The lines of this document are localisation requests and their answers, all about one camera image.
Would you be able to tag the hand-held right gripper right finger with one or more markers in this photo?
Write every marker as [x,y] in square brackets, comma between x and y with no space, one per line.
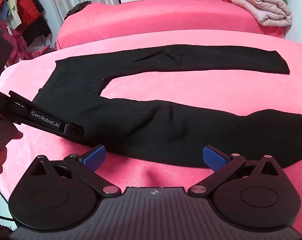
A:
[213,157]

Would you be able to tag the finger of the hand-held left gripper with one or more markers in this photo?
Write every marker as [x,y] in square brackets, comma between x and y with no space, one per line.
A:
[45,120]

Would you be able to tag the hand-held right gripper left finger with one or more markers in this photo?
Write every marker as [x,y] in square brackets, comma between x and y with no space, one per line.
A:
[96,157]

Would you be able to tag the black pants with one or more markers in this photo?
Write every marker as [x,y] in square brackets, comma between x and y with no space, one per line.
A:
[141,120]

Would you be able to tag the person's left hand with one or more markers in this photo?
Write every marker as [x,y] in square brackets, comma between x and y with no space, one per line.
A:
[18,135]

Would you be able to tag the black garment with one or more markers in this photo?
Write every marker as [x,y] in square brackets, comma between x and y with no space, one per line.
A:
[38,31]

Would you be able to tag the blue garment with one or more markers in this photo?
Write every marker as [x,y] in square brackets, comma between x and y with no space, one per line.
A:
[5,12]

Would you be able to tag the cream garment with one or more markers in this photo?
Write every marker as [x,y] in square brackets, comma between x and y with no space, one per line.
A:
[13,11]

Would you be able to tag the red jacket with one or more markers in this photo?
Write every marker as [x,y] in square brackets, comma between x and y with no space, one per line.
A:
[27,7]

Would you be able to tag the pink blanket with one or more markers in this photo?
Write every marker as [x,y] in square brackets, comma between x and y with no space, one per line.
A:
[191,90]

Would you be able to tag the dark cloth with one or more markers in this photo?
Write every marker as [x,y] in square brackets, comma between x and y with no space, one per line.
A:
[77,8]

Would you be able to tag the pink bed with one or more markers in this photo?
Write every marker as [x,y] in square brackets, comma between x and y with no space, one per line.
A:
[146,20]

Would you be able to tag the folded pale pink quilt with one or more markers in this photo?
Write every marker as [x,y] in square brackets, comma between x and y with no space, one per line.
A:
[263,5]

